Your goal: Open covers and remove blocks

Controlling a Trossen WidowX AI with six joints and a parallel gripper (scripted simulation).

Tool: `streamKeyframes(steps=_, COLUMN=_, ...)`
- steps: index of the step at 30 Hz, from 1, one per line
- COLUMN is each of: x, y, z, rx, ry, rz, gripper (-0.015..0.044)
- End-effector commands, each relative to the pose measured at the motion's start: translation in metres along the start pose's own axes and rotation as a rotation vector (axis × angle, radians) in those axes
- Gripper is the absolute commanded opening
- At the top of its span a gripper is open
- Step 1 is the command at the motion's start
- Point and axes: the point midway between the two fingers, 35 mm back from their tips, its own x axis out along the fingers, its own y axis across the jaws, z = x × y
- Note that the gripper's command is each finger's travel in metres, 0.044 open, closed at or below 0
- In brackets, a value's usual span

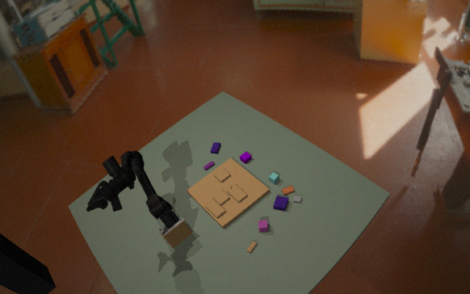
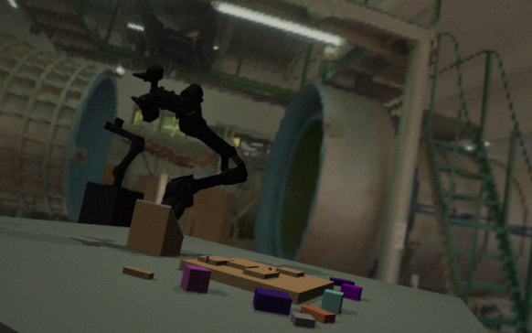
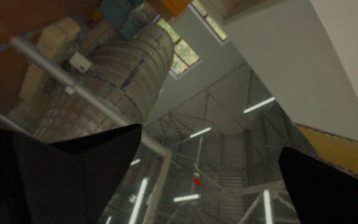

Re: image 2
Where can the orange-brown flat bar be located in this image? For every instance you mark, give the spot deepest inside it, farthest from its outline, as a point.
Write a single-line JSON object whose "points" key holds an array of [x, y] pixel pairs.
{"points": [[318, 314]]}

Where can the small orange-brown bar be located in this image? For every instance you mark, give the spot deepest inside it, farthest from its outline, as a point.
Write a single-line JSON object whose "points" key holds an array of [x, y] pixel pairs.
{"points": [[138, 272]]}

